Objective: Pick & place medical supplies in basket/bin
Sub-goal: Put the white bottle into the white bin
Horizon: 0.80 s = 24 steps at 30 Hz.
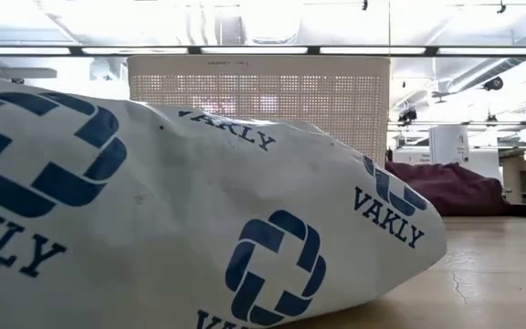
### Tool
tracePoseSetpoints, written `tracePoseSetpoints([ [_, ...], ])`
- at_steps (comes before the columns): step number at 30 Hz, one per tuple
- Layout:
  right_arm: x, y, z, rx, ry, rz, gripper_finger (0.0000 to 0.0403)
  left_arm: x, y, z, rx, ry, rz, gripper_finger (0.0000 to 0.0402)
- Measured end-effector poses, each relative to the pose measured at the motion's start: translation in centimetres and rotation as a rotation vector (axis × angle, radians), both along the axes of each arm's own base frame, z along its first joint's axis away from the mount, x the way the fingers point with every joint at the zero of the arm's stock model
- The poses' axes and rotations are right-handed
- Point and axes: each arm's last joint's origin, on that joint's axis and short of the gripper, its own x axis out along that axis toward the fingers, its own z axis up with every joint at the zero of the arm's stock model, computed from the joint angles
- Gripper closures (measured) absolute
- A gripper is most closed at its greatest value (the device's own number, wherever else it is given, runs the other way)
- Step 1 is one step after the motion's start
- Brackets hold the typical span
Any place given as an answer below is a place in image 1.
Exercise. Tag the white pouch with blue print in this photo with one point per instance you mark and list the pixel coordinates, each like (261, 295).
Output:
(176, 205)

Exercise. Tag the black ceiling spotlight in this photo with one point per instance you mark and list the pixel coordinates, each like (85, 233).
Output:
(493, 83)
(408, 115)

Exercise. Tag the maroon cloth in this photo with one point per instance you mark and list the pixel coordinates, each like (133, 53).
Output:
(450, 192)

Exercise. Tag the white standing banner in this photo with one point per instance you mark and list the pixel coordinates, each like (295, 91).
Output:
(448, 144)

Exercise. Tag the white perforated plastic basket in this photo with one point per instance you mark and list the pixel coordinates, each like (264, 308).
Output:
(263, 91)

